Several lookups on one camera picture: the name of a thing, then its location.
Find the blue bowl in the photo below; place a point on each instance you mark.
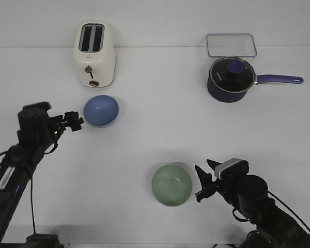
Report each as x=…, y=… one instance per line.
x=101, y=110

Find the glass pot lid blue knob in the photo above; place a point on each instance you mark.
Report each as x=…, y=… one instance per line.
x=232, y=74

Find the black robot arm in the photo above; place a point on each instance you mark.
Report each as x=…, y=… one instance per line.
x=16, y=169
x=249, y=195

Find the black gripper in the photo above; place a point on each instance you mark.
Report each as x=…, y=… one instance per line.
x=38, y=128
x=226, y=188

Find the green bowl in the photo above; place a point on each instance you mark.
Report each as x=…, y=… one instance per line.
x=171, y=184

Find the dark blue saucepan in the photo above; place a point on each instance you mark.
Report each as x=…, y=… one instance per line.
x=230, y=97

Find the clear plastic container lid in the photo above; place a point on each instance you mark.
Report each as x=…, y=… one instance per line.
x=238, y=45

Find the white two-slot toaster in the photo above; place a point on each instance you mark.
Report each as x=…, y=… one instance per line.
x=94, y=54

